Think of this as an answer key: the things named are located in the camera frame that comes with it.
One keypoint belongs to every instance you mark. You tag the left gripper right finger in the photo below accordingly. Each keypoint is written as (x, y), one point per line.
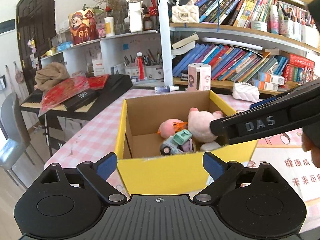
(245, 202)

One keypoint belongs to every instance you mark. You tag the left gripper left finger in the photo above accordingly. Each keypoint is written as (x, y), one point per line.
(65, 202)

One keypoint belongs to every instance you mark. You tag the pink plush pig toy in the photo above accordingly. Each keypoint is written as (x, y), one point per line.
(199, 124)

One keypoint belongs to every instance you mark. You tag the grey purple toy truck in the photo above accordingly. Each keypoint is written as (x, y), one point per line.
(169, 147)

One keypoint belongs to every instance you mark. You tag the pink plush duck toy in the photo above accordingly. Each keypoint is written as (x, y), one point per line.
(170, 127)

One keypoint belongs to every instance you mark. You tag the teal crocodile stapler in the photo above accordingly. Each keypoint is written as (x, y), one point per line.
(182, 137)

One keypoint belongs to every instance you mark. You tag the person's right hand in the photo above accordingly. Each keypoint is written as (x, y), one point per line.
(309, 146)

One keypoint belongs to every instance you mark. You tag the lower orange blue box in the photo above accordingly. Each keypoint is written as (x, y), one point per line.
(265, 85)

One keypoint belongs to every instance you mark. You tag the orange blue box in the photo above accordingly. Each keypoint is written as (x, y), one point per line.
(265, 85)
(271, 78)

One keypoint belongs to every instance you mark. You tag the red dictionary lying flat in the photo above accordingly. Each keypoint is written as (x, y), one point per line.
(302, 62)

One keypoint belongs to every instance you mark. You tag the upper orange blue box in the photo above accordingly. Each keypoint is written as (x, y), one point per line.
(271, 78)

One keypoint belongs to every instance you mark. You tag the white quilted purse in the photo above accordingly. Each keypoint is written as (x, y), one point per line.
(246, 92)

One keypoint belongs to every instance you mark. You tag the pink cartoon table mat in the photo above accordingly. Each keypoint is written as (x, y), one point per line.
(128, 127)

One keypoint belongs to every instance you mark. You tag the grey chair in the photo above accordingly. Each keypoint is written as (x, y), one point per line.
(18, 137)

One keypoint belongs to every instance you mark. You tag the row of leaning books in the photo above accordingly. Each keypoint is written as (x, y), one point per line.
(228, 62)

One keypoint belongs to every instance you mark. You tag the black keyboard piano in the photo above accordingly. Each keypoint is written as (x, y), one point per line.
(86, 105)

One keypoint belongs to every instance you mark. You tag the pink cylindrical humidifier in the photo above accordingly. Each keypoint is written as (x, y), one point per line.
(199, 77)

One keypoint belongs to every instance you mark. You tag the red plastic bag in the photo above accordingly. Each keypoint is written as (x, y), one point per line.
(69, 88)

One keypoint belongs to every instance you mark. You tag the beige folded cloth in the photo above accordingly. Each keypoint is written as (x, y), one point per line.
(50, 75)

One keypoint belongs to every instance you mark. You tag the small spray bottle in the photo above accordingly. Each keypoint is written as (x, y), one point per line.
(166, 89)

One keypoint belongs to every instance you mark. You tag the white pen holder cups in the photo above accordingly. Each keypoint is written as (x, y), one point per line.
(151, 72)

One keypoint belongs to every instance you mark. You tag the cream quilted handbag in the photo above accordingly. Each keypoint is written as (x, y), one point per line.
(185, 13)

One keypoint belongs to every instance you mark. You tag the fortune god figure decoration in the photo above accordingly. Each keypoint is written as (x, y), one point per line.
(83, 26)

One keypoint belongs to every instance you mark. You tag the white jar yellow label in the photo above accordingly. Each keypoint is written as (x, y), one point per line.
(109, 26)

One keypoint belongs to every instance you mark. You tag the white bookshelf frame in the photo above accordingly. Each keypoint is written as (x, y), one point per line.
(251, 36)

